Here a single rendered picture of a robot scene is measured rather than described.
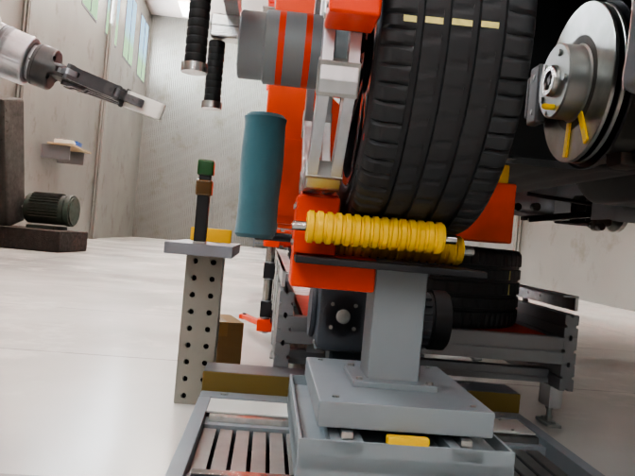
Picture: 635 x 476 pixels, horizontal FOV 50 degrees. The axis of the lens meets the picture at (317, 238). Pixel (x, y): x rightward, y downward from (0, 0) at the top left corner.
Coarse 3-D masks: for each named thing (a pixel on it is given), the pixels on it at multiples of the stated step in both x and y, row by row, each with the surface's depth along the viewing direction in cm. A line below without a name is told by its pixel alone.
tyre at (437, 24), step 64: (384, 0) 102; (448, 0) 102; (512, 0) 102; (384, 64) 103; (448, 64) 103; (512, 64) 103; (384, 128) 106; (448, 128) 106; (512, 128) 107; (384, 192) 115; (448, 192) 115
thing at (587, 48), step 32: (576, 32) 140; (608, 32) 127; (544, 64) 143; (576, 64) 132; (608, 64) 126; (544, 96) 143; (576, 96) 133; (608, 96) 125; (544, 128) 153; (576, 128) 136; (608, 128) 128; (576, 160) 137
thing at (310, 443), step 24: (288, 408) 151; (312, 408) 139; (312, 432) 122; (336, 432) 116; (360, 432) 125; (384, 432) 127; (312, 456) 111; (336, 456) 111; (360, 456) 111; (384, 456) 112; (408, 456) 112; (432, 456) 112; (456, 456) 113; (480, 456) 113; (504, 456) 113
